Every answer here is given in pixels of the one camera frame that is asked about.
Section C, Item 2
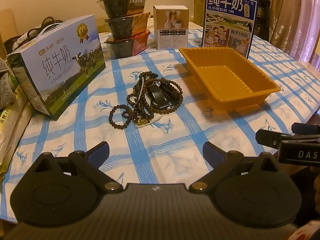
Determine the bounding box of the light blue milk carton box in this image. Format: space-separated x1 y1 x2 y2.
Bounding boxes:
6 14 106 120

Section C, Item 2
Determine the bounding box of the yellow white rice bag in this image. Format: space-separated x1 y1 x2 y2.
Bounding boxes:
0 87 34 175

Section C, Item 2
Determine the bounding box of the yellow plastic tray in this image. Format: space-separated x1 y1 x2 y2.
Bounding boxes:
179 47 282 112

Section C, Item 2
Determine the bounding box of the brown cardboard box with flap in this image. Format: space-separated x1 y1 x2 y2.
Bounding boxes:
192 0 213 28

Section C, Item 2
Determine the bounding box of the white red printed garment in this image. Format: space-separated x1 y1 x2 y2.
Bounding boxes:
297 226 320 240

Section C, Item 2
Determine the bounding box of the black folding rack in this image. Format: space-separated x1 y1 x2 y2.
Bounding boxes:
250 0 272 40

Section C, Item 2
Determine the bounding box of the pile of dark beaded jewelry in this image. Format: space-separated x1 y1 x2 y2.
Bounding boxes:
109 72 184 130

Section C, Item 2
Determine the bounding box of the small white product box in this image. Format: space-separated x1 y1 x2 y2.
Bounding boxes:
153 5 190 50

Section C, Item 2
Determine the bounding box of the orange label instant meal bowl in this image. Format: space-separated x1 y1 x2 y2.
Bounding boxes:
104 12 151 40

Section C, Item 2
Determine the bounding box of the blue checked tablecloth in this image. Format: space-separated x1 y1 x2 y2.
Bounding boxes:
0 27 320 220

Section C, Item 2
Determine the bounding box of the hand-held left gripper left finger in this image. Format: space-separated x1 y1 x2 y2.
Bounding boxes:
32 141 123 194

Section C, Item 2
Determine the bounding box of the grey cloth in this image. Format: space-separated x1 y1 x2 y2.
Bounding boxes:
0 57 17 105

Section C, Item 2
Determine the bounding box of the black instant meal bowl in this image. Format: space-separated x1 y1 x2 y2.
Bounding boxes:
97 0 147 19

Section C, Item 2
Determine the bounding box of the pink patterned curtain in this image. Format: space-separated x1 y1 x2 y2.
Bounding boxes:
269 0 320 68

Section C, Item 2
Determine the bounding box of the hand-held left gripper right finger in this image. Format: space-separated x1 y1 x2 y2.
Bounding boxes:
189 142 284 192

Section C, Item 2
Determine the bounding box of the red label instant meal bowl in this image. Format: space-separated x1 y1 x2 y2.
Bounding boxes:
104 29 151 60

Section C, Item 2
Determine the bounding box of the dark blue milk box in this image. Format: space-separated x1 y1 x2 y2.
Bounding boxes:
201 0 256 60

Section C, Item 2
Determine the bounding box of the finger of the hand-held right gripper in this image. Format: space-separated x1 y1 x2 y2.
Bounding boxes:
292 123 320 136
255 129 284 147

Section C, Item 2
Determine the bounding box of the black bangle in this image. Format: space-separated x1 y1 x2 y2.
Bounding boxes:
146 85 172 110

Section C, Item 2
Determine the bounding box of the bag with rope handles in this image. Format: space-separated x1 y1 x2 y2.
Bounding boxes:
5 17 63 53

